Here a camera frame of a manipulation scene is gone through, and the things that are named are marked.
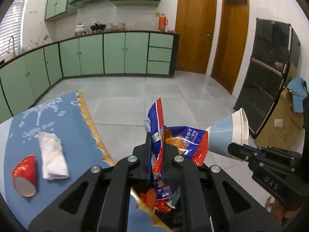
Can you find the blue cracker snack bag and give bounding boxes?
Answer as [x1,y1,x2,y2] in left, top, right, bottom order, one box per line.
[164,126,208,166]

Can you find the light blue paper cup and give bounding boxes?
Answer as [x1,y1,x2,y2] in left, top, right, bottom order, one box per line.
[205,108,249,161]

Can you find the green white carton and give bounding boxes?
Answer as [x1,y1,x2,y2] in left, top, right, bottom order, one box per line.
[167,188,181,209]

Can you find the red plastic bag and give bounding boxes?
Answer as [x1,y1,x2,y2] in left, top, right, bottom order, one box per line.
[154,200,171,213]

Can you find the white paper towel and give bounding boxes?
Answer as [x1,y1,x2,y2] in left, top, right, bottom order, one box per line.
[38,132,70,180]

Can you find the red paper cup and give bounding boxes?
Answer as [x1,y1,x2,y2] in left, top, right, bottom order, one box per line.
[12,154,37,197]

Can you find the blue red snack wrapper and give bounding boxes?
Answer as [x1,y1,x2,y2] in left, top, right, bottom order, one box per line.
[144,98,164,173]

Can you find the orange foam net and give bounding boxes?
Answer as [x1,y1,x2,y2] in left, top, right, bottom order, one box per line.
[140,188,157,210]

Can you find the black trash bin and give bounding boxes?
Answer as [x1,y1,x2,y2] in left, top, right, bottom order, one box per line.
[131,169,213,232]

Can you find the green lower kitchen cabinets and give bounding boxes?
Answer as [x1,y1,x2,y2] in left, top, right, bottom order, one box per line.
[1,31,180,122]

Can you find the person right hand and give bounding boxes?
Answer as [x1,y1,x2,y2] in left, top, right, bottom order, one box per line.
[271,200,302,225]

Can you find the cardboard box by cabinet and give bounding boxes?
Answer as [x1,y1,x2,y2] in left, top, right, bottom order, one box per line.
[255,64,303,150]

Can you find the blue cloth on box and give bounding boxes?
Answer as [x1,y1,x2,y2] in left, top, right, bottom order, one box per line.
[287,77,308,113]

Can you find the wooden door right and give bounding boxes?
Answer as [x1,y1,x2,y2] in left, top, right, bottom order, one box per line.
[211,0,249,93]

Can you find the wooden door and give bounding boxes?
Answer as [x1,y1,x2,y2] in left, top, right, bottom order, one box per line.
[211,0,249,93]
[175,0,217,74]

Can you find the black glass cabinet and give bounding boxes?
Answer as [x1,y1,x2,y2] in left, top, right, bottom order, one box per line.
[234,18,301,137]

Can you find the orange thermos flask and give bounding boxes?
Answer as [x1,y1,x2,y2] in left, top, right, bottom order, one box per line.
[158,13,168,32]

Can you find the black wok pan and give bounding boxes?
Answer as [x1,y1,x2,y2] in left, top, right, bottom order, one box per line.
[90,23,106,32]

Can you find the wooden door left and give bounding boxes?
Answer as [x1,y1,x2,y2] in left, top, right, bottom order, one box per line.
[175,0,217,74]

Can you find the white cooking pot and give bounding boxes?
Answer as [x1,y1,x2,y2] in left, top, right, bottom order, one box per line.
[74,23,87,36]

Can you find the chrome sink faucet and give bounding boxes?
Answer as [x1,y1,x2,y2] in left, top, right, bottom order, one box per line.
[7,36,16,57]

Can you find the white window blinds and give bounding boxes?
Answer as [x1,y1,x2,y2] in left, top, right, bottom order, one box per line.
[1,0,27,56]

